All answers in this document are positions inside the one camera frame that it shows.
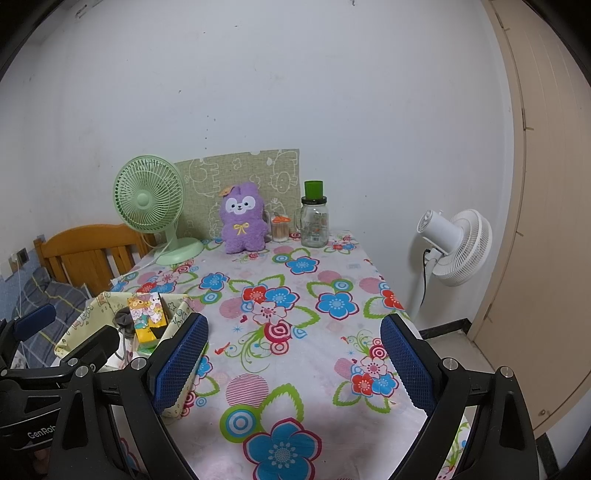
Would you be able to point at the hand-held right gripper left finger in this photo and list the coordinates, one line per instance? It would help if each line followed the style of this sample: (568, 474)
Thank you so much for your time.
(180, 364)

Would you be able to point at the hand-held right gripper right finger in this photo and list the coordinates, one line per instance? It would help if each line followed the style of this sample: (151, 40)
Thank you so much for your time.
(406, 364)

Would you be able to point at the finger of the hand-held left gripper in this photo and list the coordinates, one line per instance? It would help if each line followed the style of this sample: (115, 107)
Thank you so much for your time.
(37, 318)
(97, 344)

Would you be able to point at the grey socks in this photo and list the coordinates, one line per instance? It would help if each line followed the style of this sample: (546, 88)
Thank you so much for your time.
(122, 319)

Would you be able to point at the yellow patterned box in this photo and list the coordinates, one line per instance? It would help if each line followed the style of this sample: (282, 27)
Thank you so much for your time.
(99, 302)

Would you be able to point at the yellow cartoon tissue packet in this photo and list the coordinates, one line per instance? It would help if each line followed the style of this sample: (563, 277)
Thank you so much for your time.
(145, 318)

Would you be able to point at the plaid bedding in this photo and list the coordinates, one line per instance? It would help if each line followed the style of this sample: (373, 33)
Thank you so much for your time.
(51, 290)

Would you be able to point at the floral tablecloth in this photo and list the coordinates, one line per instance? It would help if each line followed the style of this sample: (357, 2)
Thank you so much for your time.
(323, 346)

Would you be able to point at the white standing fan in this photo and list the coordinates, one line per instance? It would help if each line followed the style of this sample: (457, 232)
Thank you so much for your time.
(461, 249)

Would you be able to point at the green desk fan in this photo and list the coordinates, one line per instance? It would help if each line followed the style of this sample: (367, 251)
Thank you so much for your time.
(143, 198)

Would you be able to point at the purple plush toy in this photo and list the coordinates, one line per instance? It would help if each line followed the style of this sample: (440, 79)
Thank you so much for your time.
(242, 221)

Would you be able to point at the glass jar with green lid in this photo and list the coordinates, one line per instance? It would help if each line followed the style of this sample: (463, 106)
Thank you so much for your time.
(314, 226)

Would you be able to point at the toothpick jar with orange lid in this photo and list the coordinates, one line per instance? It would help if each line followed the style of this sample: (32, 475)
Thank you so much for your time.
(280, 230)

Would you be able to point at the green patterned board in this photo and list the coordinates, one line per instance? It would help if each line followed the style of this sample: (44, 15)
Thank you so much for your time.
(203, 175)

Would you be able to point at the beige door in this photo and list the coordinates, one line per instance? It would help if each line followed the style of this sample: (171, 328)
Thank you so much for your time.
(545, 230)

